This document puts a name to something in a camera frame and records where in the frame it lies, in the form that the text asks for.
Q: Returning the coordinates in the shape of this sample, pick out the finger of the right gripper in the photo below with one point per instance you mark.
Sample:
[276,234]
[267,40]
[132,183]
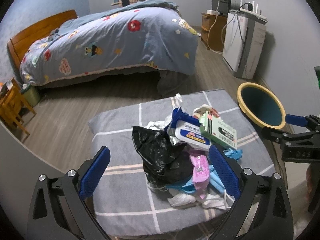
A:
[276,135]
[310,122]

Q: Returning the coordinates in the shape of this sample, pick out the green small bin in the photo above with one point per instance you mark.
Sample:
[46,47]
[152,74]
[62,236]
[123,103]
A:
[30,94]

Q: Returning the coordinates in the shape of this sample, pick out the blue face mask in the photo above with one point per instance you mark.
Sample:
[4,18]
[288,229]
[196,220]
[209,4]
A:
[187,186]

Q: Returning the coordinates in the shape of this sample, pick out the green white medicine box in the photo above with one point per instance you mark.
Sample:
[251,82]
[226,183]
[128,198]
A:
[218,131]

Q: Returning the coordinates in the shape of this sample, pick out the red snack wrapper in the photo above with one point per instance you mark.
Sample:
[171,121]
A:
[200,111]

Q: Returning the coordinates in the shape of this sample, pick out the pink wrapper packet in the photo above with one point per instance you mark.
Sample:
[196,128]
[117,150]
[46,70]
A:
[201,171]

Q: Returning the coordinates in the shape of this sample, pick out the small wooden chair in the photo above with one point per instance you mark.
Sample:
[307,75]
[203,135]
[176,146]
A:
[11,105]

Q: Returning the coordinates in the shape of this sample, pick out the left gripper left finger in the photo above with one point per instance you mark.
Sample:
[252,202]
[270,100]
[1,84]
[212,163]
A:
[47,220]

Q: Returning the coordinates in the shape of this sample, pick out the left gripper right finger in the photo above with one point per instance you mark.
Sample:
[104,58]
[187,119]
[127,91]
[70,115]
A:
[273,218]

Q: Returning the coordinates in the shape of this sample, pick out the yellow and teal trash bin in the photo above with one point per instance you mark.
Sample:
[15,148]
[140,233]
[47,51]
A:
[260,106]

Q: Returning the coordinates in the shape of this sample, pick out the white air purifier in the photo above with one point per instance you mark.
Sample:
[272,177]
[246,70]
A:
[244,40]

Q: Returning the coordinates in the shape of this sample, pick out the blue disposable glove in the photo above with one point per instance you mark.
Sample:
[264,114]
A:
[234,154]

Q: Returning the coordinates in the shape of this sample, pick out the blue patterned duvet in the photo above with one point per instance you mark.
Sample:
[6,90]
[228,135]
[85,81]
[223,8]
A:
[148,34]

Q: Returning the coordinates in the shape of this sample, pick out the grey plaid cushion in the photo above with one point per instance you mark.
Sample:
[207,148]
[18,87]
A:
[124,204]

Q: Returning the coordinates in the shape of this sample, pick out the wooden side cabinet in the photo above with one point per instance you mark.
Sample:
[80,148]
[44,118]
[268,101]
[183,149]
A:
[213,31]

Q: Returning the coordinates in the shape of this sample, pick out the white tissue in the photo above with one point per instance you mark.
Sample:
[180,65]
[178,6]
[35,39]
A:
[181,199]

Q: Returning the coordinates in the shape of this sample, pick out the white wifi router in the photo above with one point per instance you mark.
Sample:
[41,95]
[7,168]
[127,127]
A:
[251,8]

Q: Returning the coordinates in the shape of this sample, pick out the black plastic bag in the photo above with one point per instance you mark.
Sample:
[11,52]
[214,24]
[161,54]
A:
[163,163]

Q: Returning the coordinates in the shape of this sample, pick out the wooden bed headboard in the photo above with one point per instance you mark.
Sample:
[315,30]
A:
[19,44]

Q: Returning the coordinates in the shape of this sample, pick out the blue wet wipes pack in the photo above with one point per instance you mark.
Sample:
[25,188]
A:
[184,128]

